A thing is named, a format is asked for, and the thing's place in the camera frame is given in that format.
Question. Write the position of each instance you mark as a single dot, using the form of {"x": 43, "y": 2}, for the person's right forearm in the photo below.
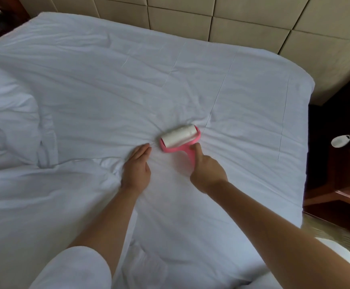
{"x": 283, "y": 243}

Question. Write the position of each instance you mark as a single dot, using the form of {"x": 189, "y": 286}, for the person's left hand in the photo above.
{"x": 137, "y": 174}

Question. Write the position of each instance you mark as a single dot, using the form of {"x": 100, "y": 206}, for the person's right hand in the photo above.
{"x": 210, "y": 176}

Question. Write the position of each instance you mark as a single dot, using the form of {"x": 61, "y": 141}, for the beige padded headboard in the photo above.
{"x": 253, "y": 15}

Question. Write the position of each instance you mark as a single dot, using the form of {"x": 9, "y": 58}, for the white pillow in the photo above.
{"x": 36, "y": 207}

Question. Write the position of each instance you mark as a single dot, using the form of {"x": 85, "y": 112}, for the white bed sheet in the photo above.
{"x": 145, "y": 75}

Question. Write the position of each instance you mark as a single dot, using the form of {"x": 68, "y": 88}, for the pink lint roller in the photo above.
{"x": 178, "y": 135}

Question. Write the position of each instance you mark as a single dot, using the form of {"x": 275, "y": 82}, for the person's left forearm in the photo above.
{"x": 108, "y": 228}

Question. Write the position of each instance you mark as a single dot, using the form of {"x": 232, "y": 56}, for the person's white shirt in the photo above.
{"x": 72, "y": 271}

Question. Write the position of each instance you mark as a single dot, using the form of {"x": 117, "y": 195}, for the white oval tag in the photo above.
{"x": 340, "y": 141}

